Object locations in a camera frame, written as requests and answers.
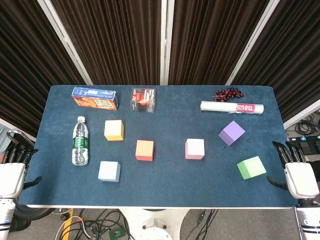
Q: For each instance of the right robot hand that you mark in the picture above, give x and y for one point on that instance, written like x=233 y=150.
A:
x=300 y=178

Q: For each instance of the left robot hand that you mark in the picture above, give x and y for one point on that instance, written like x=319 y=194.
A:
x=11 y=178

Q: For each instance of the purple cube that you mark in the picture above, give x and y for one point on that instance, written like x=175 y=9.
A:
x=232 y=132

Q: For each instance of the light blue cube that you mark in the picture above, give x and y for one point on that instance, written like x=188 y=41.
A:
x=108 y=170

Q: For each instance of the pink cube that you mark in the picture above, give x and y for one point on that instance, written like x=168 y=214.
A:
x=195 y=147

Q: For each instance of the yellow cube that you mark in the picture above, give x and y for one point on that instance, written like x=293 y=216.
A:
x=113 y=128

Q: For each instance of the orange cube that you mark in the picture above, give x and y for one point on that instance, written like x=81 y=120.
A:
x=144 y=148

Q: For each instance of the green cube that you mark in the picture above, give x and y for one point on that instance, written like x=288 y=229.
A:
x=251 y=167

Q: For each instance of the black power strip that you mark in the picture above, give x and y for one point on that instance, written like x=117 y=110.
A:
x=303 y=138

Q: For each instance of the chrome metal stand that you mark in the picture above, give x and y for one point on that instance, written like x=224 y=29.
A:
x=15 y=133

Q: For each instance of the clear water bottle green label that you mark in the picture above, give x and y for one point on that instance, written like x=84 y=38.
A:
x=80 y=142

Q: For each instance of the plastic food wrap roll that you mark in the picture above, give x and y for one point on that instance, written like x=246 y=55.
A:
x=220 y=106

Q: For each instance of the dark red grape bunch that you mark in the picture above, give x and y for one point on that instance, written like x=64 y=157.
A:
x=228 y=93

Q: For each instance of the blue orange snack box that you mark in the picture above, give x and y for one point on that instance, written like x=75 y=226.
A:
x=95 y=100

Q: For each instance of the brown pleated partition panel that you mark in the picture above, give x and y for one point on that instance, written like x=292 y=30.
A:
x=112 y=37
x=25 y=62
x=287 y=50
x=212 y=37

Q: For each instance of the green electronic device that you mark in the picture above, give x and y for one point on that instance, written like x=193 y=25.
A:
x=116 y=233

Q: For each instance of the blue table cloth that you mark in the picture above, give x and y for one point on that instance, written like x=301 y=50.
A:
x=162 y=185

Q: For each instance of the clear box with red item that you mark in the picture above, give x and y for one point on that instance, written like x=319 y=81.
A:
x=143 y=100

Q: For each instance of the white table pedestal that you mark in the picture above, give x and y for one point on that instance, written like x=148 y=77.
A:
x=155 y=222

